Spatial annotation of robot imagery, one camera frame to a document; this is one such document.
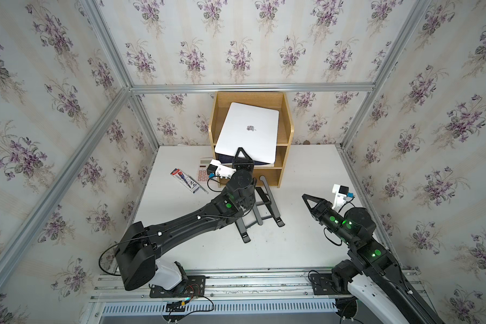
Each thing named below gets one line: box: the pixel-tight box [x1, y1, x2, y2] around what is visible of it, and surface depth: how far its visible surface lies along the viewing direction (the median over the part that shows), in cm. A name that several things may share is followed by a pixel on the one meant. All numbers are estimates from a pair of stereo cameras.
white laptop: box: [214, 101, 280, 166], surface depth 76 cm
